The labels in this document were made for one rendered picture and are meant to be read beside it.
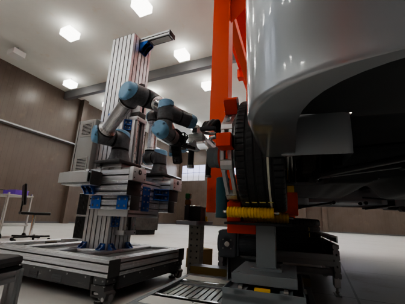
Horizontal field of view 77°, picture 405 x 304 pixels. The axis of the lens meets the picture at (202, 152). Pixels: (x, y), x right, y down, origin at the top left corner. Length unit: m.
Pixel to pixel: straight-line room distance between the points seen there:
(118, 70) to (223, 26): 1.06
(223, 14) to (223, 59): 0.49
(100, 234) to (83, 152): 0.67
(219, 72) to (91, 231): 1.67
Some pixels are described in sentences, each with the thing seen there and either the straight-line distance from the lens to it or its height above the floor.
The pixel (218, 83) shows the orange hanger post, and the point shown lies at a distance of 2.33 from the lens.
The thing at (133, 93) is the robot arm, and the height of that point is 1.13.
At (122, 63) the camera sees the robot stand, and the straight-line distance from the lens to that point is 2.43.
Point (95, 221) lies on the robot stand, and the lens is 2.10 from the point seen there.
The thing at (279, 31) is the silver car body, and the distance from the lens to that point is 0.69.
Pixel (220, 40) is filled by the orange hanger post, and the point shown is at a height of 2.08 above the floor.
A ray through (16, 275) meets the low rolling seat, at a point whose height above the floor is 0.29.
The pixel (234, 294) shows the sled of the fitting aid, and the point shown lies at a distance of 1.32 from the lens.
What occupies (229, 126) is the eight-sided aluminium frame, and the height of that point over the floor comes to 0.94.
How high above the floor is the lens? 0.46
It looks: 15 degrees up
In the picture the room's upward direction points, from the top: 3 degrees clockwise
